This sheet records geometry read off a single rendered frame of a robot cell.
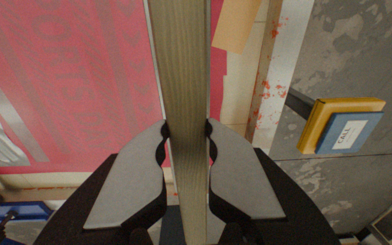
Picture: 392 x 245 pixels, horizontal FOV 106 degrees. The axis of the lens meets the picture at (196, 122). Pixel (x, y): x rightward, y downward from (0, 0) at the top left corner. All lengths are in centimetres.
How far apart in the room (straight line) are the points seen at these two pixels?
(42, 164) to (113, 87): 26
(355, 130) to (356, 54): 138
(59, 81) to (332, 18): 155
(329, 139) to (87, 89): 46
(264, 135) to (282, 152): 164
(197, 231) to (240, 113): 20
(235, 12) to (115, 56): 18
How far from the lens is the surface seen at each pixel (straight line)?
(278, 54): 24
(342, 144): 44
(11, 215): 55
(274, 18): 25
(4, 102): 41
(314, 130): 40
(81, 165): 42
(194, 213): 19
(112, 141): 34
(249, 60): 26
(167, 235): 81
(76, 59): 30
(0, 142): 47
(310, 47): 151
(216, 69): 25
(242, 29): 26
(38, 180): 52
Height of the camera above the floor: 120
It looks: 59 degrees down
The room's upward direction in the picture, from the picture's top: 175 degrees clockwise
